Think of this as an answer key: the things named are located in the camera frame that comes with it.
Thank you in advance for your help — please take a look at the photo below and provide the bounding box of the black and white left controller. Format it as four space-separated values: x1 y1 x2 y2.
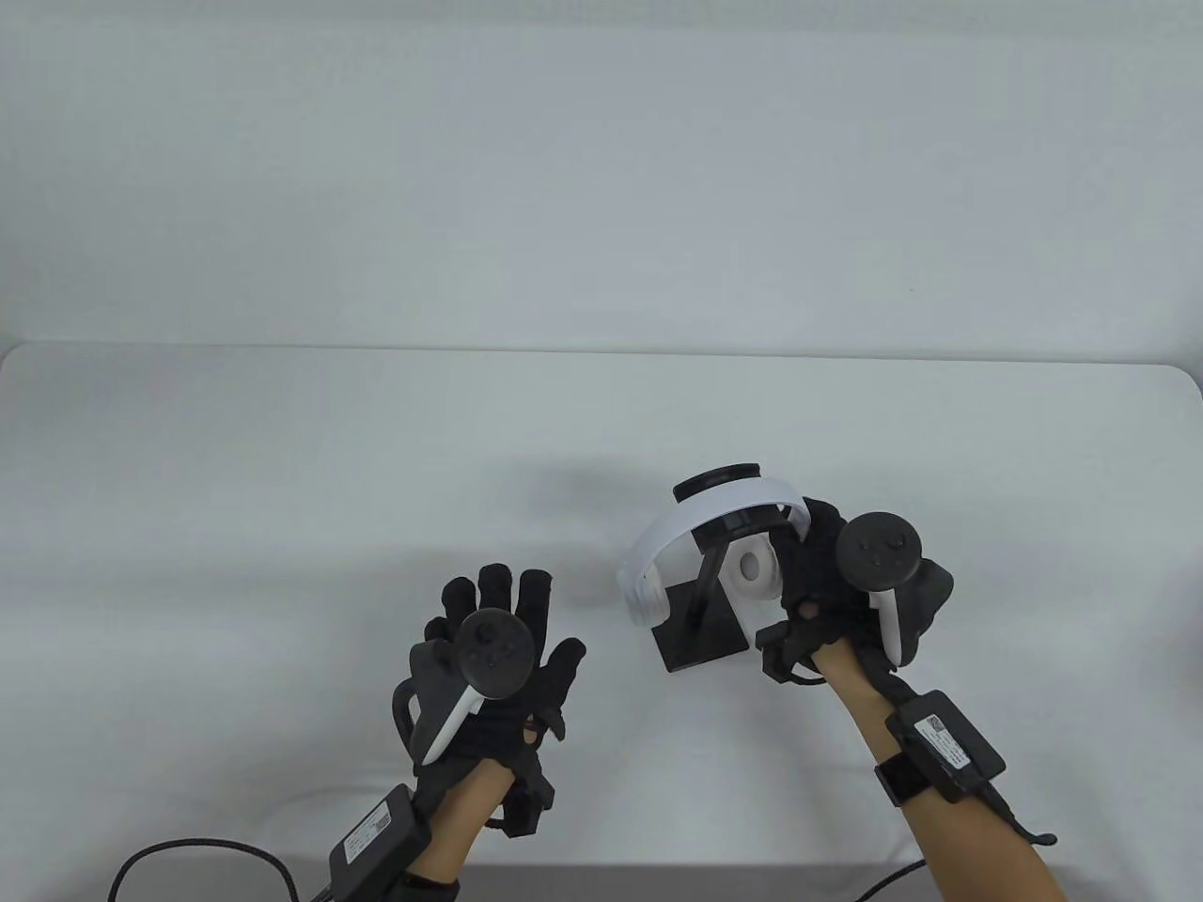
393 609 534 765

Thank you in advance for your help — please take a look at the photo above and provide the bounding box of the person's right forearm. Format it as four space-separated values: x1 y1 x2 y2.
813 644 1063 902

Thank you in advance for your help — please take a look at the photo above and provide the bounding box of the person's left forearm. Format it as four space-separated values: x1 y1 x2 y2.
404 759 515 902

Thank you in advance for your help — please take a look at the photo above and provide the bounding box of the black and white right controller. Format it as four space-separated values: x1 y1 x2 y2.
836 511 958 669

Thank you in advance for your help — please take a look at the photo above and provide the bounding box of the black and white controller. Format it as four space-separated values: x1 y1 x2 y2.
393 609 534 765
836 511 958 669

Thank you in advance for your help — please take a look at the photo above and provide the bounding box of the black headphone stand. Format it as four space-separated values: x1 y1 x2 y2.
648 463 791 675

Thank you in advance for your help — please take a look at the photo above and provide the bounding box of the white over-ear headphones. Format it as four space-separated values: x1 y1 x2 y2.
617 477 814 631

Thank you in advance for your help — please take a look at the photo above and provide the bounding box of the person's left hand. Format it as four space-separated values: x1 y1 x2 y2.
393 564 587 837

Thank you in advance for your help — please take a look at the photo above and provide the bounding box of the person's right hand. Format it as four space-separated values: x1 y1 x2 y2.
757 498 908 687

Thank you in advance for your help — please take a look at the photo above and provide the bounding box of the black wrist sensor box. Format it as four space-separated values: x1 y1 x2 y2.
874 691 1006 805
328 785 432 890

